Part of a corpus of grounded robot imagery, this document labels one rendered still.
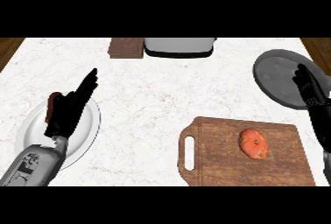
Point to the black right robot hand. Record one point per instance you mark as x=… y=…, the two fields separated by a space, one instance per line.
x=317 y=105

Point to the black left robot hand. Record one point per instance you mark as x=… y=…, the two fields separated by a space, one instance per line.
x=68 y=110

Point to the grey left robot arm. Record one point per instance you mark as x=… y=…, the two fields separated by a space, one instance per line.
x=33 y=164

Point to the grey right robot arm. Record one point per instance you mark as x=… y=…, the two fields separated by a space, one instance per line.
x=328 y=166

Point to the dark grey pan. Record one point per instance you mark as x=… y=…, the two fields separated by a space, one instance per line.
x=275 y=78

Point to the brown wooden cutting board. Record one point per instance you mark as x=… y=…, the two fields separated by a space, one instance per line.
x=255 y=163

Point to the red sausage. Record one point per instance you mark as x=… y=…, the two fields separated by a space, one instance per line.
x=52 y=102

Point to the white round plate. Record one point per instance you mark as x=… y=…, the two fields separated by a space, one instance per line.
x=82 y=128

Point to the brown wooden block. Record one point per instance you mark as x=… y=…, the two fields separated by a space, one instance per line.
x=126 y=48

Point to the pale grey appliance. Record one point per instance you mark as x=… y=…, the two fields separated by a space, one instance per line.
x=179 y=46

